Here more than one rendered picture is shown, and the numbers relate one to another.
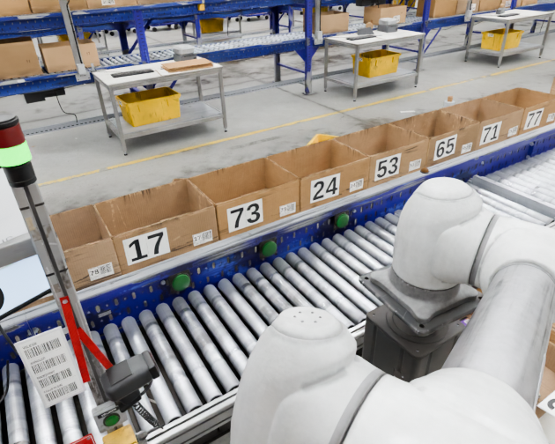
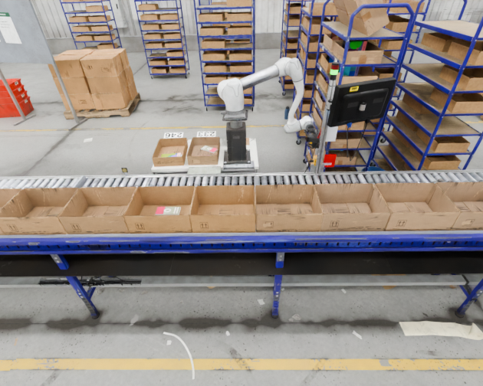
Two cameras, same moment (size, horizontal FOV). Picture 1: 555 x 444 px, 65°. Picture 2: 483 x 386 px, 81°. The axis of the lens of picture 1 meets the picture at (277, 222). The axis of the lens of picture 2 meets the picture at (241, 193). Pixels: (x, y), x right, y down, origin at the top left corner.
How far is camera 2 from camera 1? 2.98 m
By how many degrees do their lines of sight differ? 104
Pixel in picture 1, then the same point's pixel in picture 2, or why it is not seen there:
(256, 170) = (198, 221)
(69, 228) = (340, 222)
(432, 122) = (4, 226)
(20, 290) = not seen: hidden behind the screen
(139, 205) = (292, 221)
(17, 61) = not seen: outside the picture
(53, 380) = (332, 133)
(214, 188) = (236, 224)
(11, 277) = not seen: hidden behind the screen
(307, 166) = (152, 228)
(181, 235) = (277, 194)
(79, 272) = (331, 194)
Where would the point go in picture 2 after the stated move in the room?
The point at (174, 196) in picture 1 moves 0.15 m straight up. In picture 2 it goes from (267, 222) to (267, 203)
